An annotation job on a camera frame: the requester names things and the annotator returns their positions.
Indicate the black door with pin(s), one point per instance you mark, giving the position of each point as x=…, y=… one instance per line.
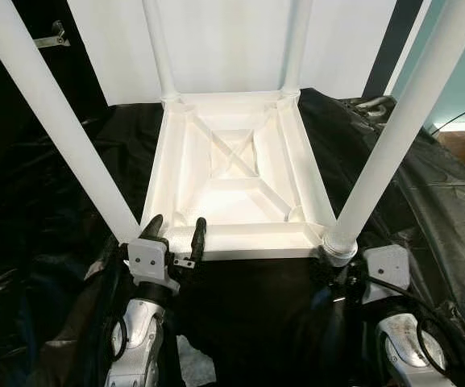
x=55, y=16

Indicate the black plastic table cover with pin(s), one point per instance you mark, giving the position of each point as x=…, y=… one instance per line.
x=442, y=218

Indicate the white tapered table leg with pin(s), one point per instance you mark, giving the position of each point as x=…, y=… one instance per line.
x=159, y=48
x=299, y=40
x=409, y=113
x=51, y=113

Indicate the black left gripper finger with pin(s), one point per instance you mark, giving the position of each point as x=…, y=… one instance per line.
x=198, y=238
x=151, y=227

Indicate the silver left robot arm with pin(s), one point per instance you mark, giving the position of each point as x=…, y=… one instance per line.
x=139, y=339

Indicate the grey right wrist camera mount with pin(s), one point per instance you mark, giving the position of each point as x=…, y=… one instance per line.
x=389, y=270

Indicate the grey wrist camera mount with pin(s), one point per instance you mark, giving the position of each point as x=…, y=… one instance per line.
x=147, y=260
x=389, y=270

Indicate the black wall pillar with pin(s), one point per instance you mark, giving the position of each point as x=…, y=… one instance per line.
x=389, y=56

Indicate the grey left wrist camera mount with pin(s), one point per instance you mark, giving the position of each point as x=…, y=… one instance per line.
x=147, y=260

